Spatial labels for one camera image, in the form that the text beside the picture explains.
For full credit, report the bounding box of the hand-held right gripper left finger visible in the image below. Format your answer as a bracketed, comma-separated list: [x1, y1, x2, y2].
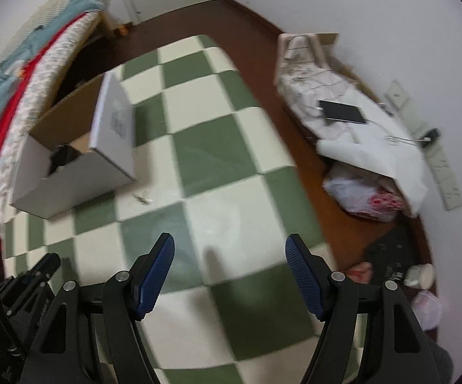
[20, 232, 175, 384]

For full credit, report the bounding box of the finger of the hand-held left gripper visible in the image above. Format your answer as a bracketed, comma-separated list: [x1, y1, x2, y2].
[0, 274, 40, 311]
[26, 252, 62, 285]

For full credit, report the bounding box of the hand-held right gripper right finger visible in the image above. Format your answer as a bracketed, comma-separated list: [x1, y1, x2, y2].
[285, 233, 442, 384]

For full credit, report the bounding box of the white cardboard box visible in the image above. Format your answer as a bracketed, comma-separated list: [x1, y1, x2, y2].
[10, 71, 138, 221]

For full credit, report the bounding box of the black fitness wristband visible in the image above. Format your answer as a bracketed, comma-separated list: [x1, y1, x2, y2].
[49, 143, 82, 177]

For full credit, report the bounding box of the pink object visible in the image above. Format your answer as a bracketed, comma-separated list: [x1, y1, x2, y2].
[346, 261, 375, 283]

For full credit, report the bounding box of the black printed bag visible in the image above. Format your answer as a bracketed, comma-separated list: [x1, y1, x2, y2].
[360, 223, 420, 285]

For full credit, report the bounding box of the red printed plastic bag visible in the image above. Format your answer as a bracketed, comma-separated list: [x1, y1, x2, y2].
[322, 163, 410, 223]

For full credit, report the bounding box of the white cup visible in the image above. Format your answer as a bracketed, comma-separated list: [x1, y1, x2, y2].
[404, 263, 436, 290]

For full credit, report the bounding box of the clear plastic bag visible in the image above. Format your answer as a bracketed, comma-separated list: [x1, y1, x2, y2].
[410, 290, 443, 332]

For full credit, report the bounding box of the green checkered tablecloth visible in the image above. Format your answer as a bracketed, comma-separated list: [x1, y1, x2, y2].
[3, 34, 338, 384]

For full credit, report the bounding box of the black smartphone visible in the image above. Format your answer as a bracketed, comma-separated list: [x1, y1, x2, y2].
[318, 100, 367, 125]

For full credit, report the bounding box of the grey checkered bed sheet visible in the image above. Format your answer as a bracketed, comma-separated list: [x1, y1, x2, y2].
[0, 10, 104, 225]

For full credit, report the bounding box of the black charger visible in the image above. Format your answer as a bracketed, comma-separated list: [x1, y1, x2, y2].
[420, 127, 442, 149]

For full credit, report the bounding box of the floral fabric bag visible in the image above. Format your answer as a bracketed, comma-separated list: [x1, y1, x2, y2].
[275, 31, 360, 137]

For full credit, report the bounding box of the brown cardboard box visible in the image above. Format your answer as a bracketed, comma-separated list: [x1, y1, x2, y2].
[316, 32, 372, 89]

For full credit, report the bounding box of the small blue blanket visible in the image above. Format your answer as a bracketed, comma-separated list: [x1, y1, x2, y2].
[0, 0, 106, 73]

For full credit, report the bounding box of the white charging cable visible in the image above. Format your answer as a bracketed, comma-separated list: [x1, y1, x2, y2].
[382, 133, 426, 145]

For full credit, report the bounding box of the large white wall socket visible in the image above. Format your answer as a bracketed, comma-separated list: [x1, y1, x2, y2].
[383, 79, 428, 137]

